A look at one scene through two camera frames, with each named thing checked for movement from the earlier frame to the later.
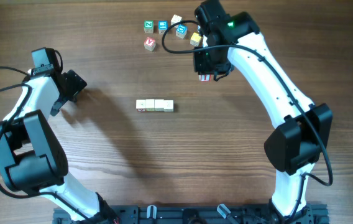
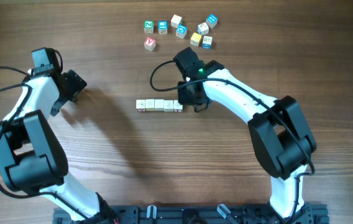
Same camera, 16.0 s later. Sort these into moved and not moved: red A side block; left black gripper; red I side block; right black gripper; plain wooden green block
Moved: red I side block; right black gripper
Not moved: left black gripper; red A side block; plain wooden green block
